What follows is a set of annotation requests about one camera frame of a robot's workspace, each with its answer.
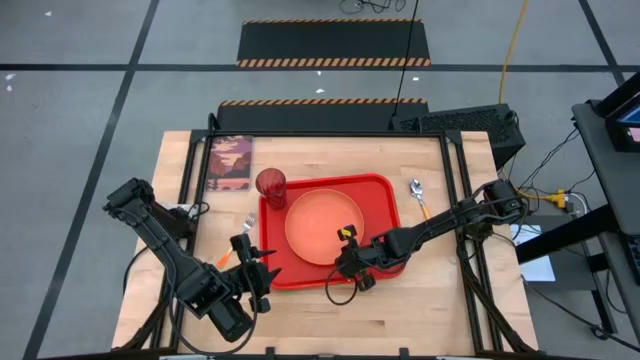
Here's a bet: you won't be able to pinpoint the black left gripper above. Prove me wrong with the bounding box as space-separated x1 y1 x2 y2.
219 247 283 314

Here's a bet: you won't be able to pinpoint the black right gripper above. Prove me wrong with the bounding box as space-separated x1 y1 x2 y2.
335 237 401 292

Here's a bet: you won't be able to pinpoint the metal fork orange handle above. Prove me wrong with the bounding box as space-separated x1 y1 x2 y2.
215 212 258 270

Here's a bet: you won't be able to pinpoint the orange round plate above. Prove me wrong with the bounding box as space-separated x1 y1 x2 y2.
284 188 366 267

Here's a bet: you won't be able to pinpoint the red faceted plastic cup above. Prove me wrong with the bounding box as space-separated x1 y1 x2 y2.
254 167 289 211

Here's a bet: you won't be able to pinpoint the metal spoon orange handle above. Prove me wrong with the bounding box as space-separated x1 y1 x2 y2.
409 178 432 222

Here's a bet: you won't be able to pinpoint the red plastic tray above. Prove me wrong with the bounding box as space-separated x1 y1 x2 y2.
258 173 402 291

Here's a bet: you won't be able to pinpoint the landscape print card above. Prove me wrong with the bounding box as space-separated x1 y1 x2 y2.
205 134 255 193

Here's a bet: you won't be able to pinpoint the white paper sheet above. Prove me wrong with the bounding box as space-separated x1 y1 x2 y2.
509 223 557 283

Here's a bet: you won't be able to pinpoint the yellow power splitter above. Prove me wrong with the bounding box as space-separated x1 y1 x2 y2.
518 188 569 210

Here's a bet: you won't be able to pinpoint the dark grey desk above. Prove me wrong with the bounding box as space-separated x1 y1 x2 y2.
514 99 640 335

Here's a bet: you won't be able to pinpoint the black laptop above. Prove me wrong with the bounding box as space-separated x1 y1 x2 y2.
594 73 640 154

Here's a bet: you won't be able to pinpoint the black cable yellow tag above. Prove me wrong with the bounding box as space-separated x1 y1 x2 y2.
324 225 362 307

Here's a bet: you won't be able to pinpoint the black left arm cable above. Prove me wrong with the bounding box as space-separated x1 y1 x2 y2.
122 244 260 357

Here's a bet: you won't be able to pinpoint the black aluminium table frame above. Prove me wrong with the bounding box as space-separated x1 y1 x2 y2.
114 113 537 360

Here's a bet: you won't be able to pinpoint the black cable ramp striped edges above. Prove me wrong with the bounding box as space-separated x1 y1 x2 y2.
215 97 431 133
236 18 432 69

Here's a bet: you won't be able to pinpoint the black hanging cable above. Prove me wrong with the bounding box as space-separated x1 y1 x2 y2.
392 0 420 121

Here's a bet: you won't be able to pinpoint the black coiled floor cable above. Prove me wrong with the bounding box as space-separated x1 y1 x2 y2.
338 0 407 16

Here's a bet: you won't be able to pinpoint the yellow hanging cable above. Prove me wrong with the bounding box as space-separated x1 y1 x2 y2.
498 0 531 106

